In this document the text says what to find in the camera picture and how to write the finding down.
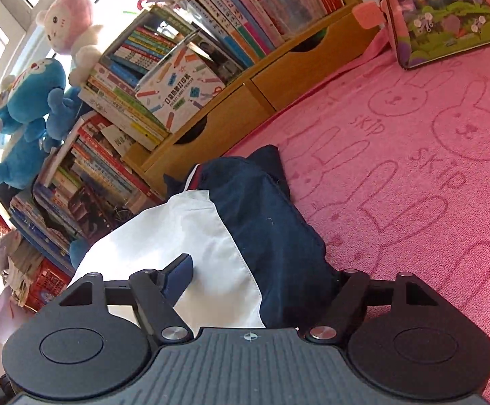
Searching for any row of slim paperback books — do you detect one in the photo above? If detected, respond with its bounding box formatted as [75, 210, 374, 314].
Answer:
[78, 0, 347, 153]

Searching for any row of large books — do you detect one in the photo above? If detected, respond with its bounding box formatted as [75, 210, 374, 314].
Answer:
[8, 114, 165, 275]

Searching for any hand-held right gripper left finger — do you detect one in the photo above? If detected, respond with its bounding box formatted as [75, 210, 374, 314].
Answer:
[58, 254, 195, 344]

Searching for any blue plush ball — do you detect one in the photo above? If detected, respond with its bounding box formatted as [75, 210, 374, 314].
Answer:
[70, 238, 91, 268]

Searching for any pink rabbit print blanket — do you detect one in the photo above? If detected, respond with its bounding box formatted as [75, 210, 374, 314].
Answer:
[224, 29, 490, 405]

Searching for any pink and white plush toy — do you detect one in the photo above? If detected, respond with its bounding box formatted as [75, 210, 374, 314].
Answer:
[36, 0, 104, 86]

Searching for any white framed window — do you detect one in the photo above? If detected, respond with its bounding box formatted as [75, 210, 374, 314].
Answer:
[0, 0, 153, 203]

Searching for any pink triangular bag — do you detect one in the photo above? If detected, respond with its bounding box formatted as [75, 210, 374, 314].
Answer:
[352, 0, 490, 70]

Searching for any white box with colourful print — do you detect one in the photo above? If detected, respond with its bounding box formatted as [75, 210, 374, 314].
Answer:
[134, 44, 228, 132]

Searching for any wooden drawer organizer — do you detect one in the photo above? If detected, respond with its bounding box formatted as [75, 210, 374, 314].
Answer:
[124, 0, 381, 186]

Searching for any stack of paper workbooks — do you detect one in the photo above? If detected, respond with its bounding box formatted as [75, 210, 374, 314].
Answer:
[0, 230, 45, 306]

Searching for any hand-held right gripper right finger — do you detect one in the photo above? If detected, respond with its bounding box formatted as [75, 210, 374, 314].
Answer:
[305, 268, 434, 344]

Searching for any blue cat plush toy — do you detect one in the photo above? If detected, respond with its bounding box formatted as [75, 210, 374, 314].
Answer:
[0, 59, 83, 142]

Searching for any navy and white jacket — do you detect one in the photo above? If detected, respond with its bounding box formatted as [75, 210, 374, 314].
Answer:
[70, 145, 338, 334]

